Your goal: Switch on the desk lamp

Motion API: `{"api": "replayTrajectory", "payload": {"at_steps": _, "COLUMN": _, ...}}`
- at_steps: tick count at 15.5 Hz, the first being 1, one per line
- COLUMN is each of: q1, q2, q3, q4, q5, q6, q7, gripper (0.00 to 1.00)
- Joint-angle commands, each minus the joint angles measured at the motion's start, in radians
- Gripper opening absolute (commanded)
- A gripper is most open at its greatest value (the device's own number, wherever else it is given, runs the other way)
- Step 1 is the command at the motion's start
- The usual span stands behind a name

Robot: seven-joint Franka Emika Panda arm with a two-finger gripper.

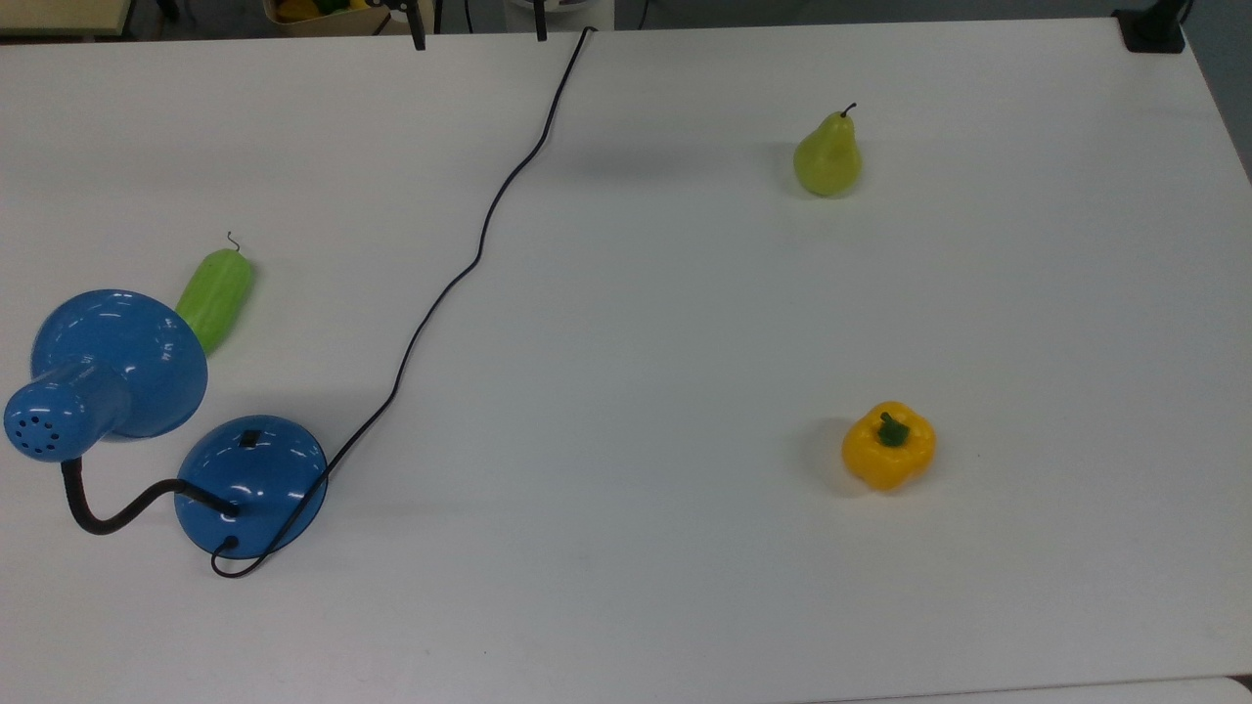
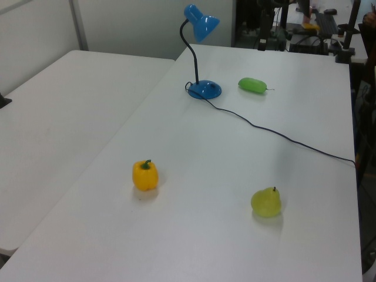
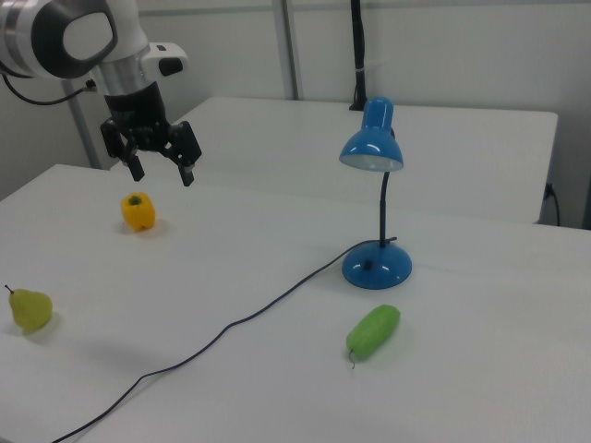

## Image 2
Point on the black computer mouse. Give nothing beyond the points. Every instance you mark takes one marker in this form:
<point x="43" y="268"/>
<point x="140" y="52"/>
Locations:
<point x="330" y="11"/>

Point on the green toy cucumber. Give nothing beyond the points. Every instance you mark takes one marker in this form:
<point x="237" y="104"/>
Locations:
<point x="251" y="85"/>

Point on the black computer keyboard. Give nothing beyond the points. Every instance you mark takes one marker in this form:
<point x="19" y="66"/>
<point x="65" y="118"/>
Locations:
<point x="326" y="23"/>

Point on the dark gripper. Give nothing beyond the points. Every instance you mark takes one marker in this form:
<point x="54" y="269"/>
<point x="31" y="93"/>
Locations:
<point x="264" y="25"/>

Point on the yellow-green toy pear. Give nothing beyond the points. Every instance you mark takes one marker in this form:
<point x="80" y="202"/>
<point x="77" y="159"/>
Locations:
<point x="265" y="204"/>

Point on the yellow toy bell pepper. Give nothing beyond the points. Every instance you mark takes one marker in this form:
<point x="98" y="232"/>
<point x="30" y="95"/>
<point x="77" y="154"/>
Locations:
<point x="145" y="177"/>

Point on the small yellow object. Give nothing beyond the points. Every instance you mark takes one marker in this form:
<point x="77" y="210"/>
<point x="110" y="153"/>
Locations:
<point x="311" y="26"/>

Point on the blue desk lamp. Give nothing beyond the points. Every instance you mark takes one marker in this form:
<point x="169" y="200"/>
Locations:
<point x="205" y="89"/>

